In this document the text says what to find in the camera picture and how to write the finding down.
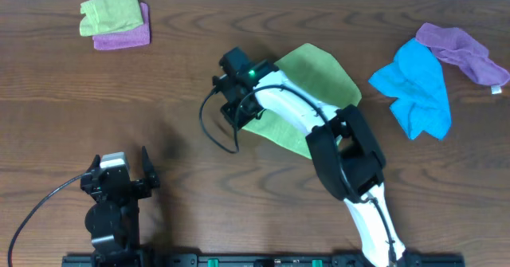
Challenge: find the light green cloth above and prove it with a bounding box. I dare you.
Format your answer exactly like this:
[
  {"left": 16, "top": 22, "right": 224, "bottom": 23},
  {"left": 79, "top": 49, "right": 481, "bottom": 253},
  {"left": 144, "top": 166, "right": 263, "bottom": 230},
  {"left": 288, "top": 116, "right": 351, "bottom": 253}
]
[{"left": 243, "top": 43, "right": 362, "bottom": 159}]

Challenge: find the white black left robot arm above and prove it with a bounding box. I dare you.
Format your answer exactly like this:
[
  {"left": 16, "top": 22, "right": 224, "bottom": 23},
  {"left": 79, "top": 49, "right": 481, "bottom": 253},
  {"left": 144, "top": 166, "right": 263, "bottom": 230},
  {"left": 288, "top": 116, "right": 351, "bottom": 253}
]
[{"left": 80, "top": 147, "right": 160, "bottom": 266}]

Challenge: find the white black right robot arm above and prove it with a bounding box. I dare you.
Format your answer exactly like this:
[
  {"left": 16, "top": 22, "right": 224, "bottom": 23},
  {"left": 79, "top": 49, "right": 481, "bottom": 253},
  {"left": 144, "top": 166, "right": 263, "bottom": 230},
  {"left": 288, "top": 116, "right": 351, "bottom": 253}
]
[{"left": 212, "top": 48, "right": 406, "bottom": 266}]

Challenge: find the folded pink cloth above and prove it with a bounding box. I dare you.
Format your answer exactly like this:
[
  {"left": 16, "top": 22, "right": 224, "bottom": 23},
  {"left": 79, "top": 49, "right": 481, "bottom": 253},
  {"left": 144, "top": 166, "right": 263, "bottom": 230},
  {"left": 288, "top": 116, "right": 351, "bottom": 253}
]
[{"left": 92, "top": 2, "right": 151, "bottom": 50}]

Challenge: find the folded green cloth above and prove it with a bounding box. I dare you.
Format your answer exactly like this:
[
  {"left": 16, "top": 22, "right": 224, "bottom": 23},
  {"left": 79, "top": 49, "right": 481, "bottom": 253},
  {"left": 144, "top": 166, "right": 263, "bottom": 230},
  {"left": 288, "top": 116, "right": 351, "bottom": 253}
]
[{"left": 79, "top": 0, "right": 143, "bottom": 37}]

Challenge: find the blue crumpled cloth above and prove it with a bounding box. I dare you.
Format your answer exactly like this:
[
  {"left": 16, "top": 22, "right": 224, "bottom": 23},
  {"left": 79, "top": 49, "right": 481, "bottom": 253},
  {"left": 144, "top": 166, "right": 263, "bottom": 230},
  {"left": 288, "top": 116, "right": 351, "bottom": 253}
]
[{"left": 369, "top": 38, "right": 452, "bottom": 140}]

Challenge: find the purple crumpled cloth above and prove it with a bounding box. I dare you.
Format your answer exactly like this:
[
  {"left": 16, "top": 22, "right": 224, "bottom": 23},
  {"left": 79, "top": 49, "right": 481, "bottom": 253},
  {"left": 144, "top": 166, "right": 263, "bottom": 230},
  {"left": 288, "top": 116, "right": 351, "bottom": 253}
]
[{"left": 415, "top": 23, "right": 509, "bottom": 94}]

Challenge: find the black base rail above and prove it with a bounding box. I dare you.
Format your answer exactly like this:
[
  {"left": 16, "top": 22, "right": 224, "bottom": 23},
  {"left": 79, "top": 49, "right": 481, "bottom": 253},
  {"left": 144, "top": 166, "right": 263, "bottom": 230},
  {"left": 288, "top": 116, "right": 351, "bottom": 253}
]
[{"left": 61, "top": 253, "right": 465, "bottom": 267}]

